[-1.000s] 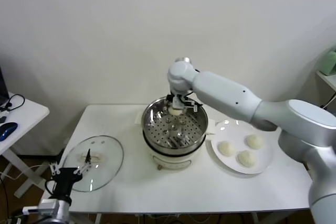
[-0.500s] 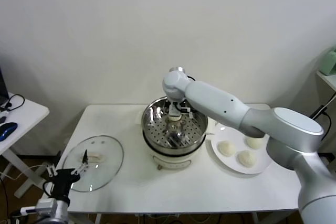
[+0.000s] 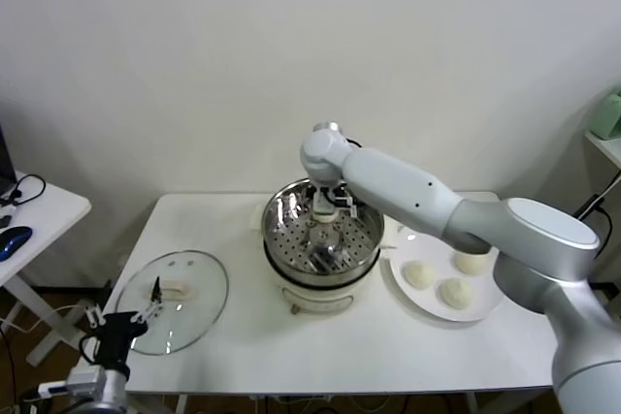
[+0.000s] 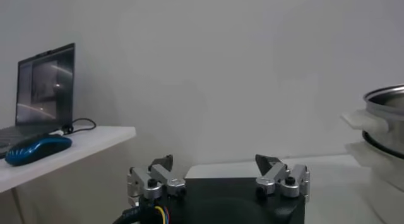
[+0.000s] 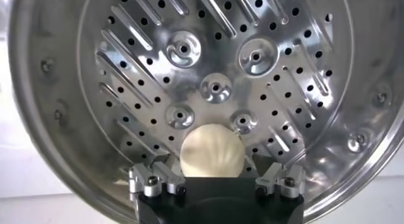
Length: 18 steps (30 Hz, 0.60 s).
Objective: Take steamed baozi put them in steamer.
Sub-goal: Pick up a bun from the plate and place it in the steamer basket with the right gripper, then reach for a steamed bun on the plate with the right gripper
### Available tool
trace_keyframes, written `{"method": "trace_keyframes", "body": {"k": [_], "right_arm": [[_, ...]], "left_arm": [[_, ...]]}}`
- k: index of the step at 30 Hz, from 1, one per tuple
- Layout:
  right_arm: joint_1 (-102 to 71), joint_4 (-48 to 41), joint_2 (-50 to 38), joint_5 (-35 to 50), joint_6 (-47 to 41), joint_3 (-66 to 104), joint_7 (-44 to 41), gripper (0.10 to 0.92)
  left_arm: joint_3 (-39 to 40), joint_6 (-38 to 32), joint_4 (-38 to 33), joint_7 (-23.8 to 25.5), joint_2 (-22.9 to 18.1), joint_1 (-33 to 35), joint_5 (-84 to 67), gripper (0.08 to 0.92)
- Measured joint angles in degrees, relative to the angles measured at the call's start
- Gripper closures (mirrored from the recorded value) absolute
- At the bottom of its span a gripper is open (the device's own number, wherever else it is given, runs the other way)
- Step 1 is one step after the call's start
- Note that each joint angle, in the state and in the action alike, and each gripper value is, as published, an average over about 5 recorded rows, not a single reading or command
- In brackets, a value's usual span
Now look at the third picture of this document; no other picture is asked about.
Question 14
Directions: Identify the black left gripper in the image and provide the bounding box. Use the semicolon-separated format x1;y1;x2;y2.
84;276;165;374

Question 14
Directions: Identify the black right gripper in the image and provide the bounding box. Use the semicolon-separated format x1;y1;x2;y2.
312;185;343;212

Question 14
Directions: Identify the stainless steel steamer basket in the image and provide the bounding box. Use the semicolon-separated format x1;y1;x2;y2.
261;178;385;289

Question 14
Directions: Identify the glass pot lid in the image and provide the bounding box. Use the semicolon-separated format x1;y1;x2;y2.
114;249;230;356

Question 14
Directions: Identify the white electric cooking pot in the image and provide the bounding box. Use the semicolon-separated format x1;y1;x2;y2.
249;205;400;315

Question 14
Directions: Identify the white side table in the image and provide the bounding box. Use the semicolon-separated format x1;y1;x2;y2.
0;169;92;367

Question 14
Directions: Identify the blue computer mouse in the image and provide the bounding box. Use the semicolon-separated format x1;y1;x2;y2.
0;226;34;261

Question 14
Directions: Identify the white round plate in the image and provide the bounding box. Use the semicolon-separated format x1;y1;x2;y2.
385;222;506;323

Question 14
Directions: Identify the black laptop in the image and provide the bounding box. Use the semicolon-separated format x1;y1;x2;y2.
0;125;18;197

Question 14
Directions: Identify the white shelf board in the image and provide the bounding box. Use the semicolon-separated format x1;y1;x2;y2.
584;130;621;169

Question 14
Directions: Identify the pale green box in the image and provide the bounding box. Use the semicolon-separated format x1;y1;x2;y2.
592;88;621;142

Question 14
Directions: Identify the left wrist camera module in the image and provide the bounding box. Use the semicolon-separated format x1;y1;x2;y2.
37;382;70;398

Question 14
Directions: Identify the black headset cable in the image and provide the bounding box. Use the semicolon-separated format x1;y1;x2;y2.
0;174;48;214

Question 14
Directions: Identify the black power cable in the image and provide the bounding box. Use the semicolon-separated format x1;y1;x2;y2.
572;171;621;284

